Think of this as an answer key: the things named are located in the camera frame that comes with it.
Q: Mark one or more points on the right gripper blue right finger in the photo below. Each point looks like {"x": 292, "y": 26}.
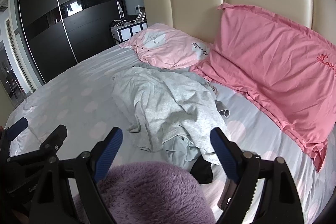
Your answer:
{"x": 232, "y": 159}

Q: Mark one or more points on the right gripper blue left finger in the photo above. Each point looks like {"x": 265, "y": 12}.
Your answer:
{"x": 104, "y": 152}

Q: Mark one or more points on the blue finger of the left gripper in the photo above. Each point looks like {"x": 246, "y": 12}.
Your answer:
{"x": 52, "y": 144}
{"x": 16, "y": 129}

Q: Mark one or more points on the light grey sweatshirt black collar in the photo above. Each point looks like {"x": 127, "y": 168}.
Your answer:
{"x": 171, "y": 111}

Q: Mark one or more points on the black garment piece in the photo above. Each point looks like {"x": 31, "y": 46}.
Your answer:
{"x": 202, "y": 171}

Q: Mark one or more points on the purple fleece robe sleeve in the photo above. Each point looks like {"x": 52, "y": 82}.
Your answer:
{"x": 154, "y": 192}

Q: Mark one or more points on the grey pink-dotted bed sheet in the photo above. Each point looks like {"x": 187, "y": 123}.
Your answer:
{"x": 81, "y": 99}

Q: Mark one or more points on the dark pink embroidered pillow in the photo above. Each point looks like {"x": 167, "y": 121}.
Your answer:
{"x": 285, "y": 69}

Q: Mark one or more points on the light pink cloud pillow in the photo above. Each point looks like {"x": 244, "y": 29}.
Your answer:
{"x": 165, "y": 47}

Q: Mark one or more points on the white black bedside cabinet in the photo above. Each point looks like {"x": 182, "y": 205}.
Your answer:
{"x": 125, "y": 30}

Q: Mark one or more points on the black sliding wardrobe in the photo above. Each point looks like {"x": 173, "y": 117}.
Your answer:
{"x": 59, "y": 34}

